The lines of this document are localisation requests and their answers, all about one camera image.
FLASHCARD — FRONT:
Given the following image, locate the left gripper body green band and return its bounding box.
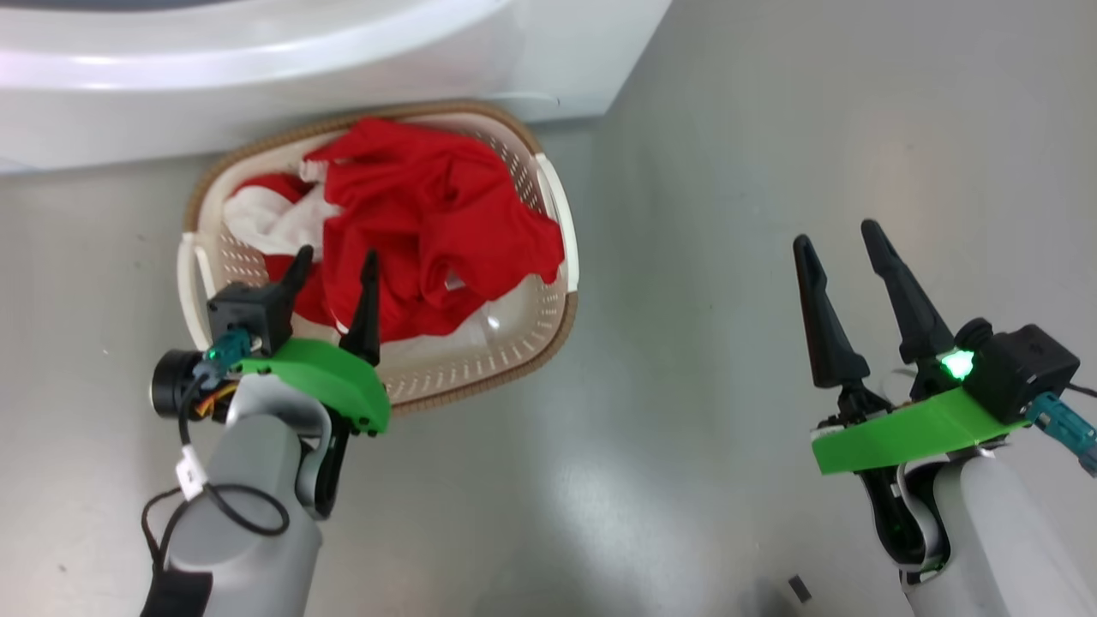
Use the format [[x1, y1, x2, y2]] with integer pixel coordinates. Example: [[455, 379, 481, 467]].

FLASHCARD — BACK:
[[238, 337, 392, 436]]

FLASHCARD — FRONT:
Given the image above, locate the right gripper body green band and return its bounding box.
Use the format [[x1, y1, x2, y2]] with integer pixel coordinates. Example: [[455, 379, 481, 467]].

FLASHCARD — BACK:
[[812, 347, 1029, 476]]

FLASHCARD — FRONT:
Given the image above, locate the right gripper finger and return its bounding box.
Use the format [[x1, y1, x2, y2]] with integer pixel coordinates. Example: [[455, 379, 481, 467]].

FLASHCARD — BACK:
[[861, 219, 956, 365], [793, 234, 871, 388]]

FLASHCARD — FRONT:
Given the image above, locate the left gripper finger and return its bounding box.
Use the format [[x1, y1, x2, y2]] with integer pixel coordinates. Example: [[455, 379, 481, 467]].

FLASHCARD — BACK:
[[279, 245, 315, 301], [339, 249, 381, 368]]

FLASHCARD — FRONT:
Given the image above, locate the red and white garment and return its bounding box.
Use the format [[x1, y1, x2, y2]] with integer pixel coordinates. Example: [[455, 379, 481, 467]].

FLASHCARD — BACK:
[[223, 118, 566, 344]]

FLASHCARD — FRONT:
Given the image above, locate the cream basket with brown rim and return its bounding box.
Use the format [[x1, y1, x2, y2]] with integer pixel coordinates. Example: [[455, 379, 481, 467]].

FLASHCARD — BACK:
[[177, 101, 579, 416]]

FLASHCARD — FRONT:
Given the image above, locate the white washing machine body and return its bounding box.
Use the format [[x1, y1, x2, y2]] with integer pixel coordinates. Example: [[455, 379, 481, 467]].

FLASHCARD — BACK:
[[0, 0, 674, 172]]

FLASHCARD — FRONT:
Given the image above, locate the left teal cable connector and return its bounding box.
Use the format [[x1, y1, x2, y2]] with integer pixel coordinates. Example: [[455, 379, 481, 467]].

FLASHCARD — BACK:
[[193, 330, 254, 386]]

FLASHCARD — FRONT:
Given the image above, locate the teal cable connector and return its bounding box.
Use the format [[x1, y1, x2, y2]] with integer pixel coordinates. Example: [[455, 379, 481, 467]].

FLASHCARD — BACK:
[[1024, 392, 1097, 476], [193, 330, 254, 386]]

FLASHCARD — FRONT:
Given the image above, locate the right teal cable connector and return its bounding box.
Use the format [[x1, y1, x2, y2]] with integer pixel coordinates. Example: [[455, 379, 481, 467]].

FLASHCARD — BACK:
[[1024, 392, 1097, 476]]

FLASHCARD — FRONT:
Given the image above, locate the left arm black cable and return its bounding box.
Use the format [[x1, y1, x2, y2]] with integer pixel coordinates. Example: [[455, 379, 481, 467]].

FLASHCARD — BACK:
[[141, 368, 292, 566]]

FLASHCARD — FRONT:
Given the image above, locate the white cable tag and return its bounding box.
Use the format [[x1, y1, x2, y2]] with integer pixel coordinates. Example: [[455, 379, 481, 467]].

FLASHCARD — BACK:
[[176, 444, 209, 502]]

